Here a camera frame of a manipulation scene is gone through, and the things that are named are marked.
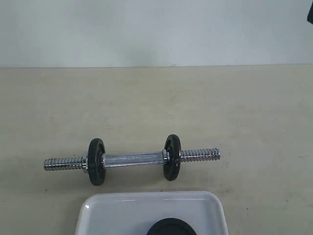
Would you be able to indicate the chrome threaded dumbbell bar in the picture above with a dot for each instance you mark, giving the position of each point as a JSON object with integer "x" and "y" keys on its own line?
{"x": 132, "y": 159}

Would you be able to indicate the black left weight plate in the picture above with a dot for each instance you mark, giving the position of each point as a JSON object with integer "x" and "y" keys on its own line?
{"x": 96, "y": 169}

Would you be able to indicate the white plastic tray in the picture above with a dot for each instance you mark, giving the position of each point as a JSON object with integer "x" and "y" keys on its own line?
{"x": 137, "y": 212}

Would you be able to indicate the chrome collar nut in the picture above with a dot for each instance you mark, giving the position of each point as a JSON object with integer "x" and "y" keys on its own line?
{"x": 85, "y": 163}

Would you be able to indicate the black weight plate in tray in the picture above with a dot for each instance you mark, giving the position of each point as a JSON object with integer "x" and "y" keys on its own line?
{"x": 171, "y": 226}

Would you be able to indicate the black right weight plate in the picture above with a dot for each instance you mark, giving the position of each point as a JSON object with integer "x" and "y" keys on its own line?
{"x": 171, "y": 166}

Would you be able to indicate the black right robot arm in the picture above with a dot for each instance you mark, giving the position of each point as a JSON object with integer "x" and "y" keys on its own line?
{"x": 310, "y": 15}

